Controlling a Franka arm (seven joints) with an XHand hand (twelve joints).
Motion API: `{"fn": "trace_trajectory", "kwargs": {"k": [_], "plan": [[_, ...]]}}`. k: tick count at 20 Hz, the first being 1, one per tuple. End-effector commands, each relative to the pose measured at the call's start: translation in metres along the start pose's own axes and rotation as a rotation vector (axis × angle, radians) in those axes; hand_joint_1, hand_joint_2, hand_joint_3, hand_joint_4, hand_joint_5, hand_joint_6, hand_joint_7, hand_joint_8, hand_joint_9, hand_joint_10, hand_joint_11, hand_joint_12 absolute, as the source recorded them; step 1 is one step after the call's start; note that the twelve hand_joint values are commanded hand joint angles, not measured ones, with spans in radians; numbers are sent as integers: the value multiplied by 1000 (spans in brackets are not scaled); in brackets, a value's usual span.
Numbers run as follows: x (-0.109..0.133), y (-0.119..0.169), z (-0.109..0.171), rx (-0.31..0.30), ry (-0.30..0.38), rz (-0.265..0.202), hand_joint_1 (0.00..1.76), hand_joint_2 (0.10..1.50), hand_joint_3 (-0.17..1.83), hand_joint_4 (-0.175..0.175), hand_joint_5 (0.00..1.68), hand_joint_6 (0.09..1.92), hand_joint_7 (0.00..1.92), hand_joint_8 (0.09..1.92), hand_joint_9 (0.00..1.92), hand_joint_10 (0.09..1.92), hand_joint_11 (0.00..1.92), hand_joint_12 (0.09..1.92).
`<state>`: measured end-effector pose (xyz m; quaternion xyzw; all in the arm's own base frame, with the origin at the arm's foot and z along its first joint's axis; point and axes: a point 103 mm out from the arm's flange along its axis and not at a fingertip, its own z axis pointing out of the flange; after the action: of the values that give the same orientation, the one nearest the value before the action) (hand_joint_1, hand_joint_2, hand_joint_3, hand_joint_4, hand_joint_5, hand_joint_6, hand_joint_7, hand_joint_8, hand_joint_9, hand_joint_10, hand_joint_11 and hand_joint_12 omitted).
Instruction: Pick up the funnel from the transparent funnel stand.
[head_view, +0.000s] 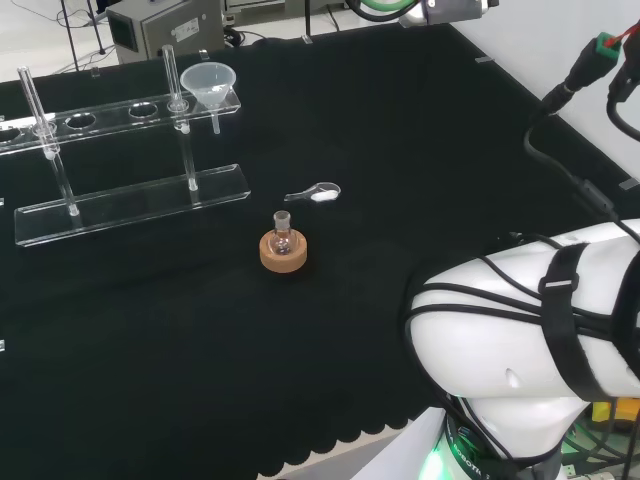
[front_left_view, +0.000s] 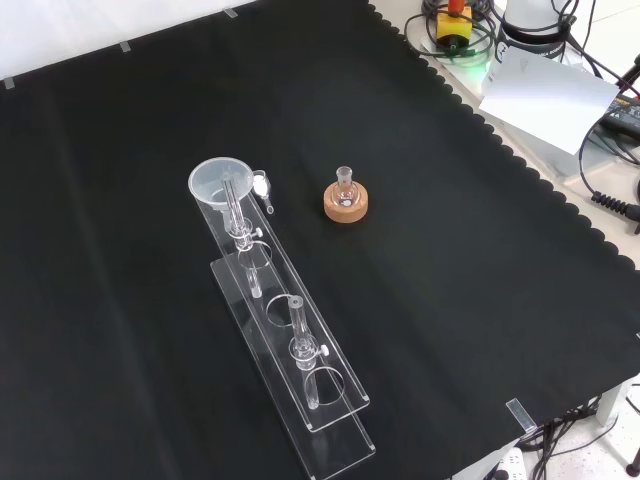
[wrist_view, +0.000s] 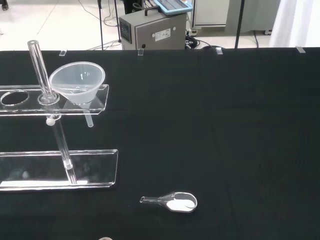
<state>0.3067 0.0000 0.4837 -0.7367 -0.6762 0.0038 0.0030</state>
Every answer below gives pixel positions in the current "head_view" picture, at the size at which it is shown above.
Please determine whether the translucent plastic funnel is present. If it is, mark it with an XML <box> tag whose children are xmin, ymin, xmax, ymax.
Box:
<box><xmin>179</xmin><ymin>62</ymin><xmax>237</xmax><ymax>135</ymax></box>

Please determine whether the glass weighing funnel with powder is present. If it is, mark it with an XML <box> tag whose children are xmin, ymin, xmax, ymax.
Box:
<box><xmin>283</xmin><ymin>181</ymin><xmax>343</xmax><ymax>204</ymax></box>

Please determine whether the clear acrylic funnel stand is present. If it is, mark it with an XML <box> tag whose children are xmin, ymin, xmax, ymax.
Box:
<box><xmin>0</xmin><ymin>43</ymin><xmax>251</xmax><ymax>249</ymax></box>

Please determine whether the small round-bottom glass flask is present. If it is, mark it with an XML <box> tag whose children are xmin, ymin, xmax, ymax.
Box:
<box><xmin>269</xmin><ymin>210</ymin><xmax>297</xmax><ymax>256</ymax></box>

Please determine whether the black bench cloth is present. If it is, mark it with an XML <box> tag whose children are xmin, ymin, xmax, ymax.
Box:
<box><xmin>0</xmin><ymin>22</ymin><xmax>640</xmax><ymax>480</ymax></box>

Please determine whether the grey metal control box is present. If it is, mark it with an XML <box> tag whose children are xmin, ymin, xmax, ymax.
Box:
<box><xmin>105</xmin><ymin>0</ymin><xmax>226</xmax><ymax>65</ymax></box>

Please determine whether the yellow stop button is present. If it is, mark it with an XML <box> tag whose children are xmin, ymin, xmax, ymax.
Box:
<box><xmin>589</xmin><ymin>397</ymin><xmax>640</xmax><ymax>436</ymax></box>

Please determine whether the cork ring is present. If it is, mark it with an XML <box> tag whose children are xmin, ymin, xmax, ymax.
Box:
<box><xmin>258</xmin><ymin>229</ymin><xmax>309</xmax><ymax>275</ymax></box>

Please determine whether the black cable with green plug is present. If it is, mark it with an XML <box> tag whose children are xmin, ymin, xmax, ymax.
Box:
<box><xmin>523</xmin><ymin>32</ymin><xmax>640</xmax><ymax>246</ymax></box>

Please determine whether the thick black looped cable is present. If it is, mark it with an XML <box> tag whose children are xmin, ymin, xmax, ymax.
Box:
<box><xmin>606</xmin><ymin>47</ymin><xmax>640</xmax><ymax>146</ymax></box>

